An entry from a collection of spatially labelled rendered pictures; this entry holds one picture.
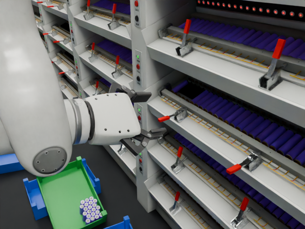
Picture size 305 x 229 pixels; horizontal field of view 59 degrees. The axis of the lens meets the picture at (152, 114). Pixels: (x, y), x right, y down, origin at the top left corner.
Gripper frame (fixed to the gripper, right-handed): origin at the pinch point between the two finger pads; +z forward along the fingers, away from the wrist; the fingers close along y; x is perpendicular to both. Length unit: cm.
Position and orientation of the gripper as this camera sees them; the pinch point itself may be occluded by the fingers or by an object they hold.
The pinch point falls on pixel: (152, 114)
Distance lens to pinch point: 59.5
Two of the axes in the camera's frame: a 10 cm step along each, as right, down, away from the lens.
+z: 8.3, -0.8, 5.6
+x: 4.5, -5.1, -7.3
